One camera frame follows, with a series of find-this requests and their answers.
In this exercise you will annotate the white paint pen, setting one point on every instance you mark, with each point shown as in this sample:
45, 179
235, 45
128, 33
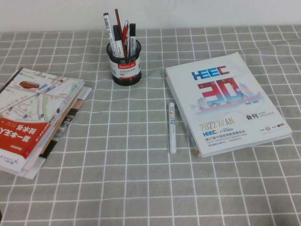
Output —
172, 131

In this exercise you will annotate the black mesh pen holder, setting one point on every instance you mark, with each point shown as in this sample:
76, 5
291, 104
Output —
134, 77

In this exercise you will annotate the black marker pen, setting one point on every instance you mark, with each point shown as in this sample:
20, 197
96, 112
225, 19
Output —
132, 33

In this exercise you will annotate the red pen with silver clip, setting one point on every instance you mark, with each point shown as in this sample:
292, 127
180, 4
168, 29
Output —
125, 30

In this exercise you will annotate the white HEEC show catalogue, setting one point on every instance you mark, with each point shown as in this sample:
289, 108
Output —
230, 113

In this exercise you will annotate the white marker with black cap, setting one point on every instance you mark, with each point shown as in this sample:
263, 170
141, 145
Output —
116, 35

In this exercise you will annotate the white marker with black tip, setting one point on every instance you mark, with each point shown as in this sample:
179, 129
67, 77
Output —
108, 30

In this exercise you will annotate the magazine with brown edge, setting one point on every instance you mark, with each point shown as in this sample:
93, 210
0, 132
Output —
58, 131

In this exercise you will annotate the stack of map brochures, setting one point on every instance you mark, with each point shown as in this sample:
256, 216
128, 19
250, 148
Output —
30, 106

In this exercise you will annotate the white booklet with black logo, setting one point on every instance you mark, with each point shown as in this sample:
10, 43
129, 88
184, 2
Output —
9, 162

